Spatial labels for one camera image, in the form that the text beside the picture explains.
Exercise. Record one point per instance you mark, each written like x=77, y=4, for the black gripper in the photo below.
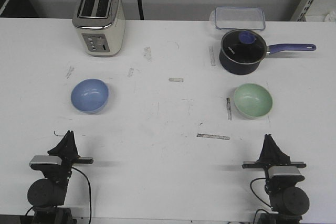
x=270, y=148
x=61, y=175

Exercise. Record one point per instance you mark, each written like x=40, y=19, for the green bowl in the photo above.
x=252, y=101

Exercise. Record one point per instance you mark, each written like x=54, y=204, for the blue bowl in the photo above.
x=90, y=96

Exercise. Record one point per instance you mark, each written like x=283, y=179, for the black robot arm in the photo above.
x=287, y=201
x=47, y=195

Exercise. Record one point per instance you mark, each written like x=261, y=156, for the dark blue saucepan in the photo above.
x=242, y=69

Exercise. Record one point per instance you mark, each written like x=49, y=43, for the glass pot lid blue knob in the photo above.
x=243, y=46

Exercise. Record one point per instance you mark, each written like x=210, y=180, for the cream two-slot toaster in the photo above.
x=100, y=25

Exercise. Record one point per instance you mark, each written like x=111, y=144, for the clear plastic food container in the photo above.
x=225, y=18

